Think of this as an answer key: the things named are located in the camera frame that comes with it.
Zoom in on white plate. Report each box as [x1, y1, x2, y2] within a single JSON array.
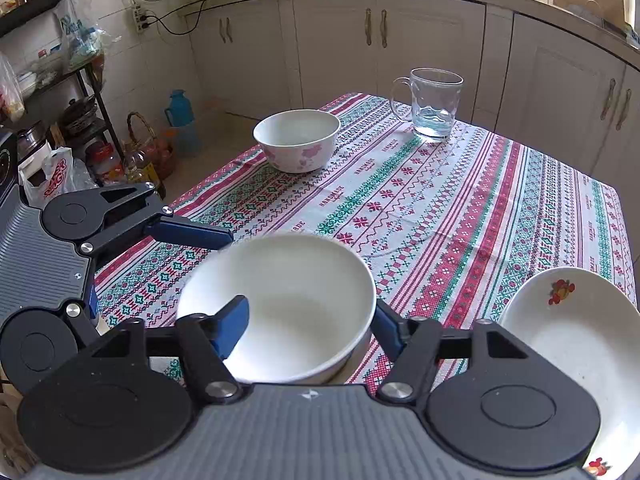
[[499, 266, 640, 479]]

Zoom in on cooking oil bottle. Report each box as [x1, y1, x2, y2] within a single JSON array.
[[125, 143, 162, 188]]

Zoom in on wicker basket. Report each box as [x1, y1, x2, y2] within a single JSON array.
[[127, 112, 176, 180]]

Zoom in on white red plastic bag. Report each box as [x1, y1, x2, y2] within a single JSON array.
[[17, 148, 77, 209]]

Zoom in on blue thermos jug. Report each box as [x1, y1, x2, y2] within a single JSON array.
[[165, 89, 194, 128]]

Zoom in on striped patterned tablecloth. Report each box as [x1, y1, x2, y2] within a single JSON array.
[[92, 91, 639, 396]]

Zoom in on white bowl pink flowers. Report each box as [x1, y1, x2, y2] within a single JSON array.
[[253, 110, 341, 174]]

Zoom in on black metal shelf rack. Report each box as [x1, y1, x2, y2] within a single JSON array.
[[1, 0, 124, 159]]

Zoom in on clear glass mug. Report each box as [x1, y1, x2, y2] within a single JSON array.
[[390, 67, 464, 142]]

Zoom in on white base cabinets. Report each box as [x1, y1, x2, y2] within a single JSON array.
[[191, 0, 639, 194]]

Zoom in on wall power socket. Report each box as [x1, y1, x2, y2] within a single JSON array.
[[131, 4, 149, 34]]

